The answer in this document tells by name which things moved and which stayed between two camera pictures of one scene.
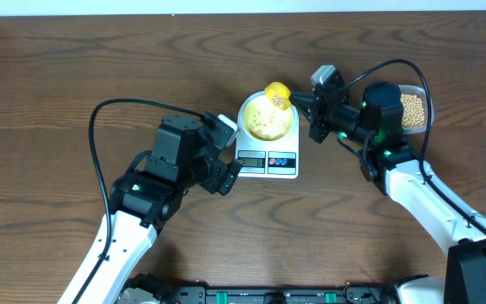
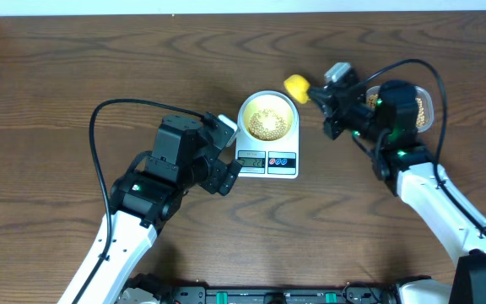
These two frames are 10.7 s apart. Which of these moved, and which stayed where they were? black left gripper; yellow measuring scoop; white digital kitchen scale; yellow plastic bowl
Moved: yellow measuring scoop
Stayed: black left gripper; white digital kitchen scale; yellow plastic bowl
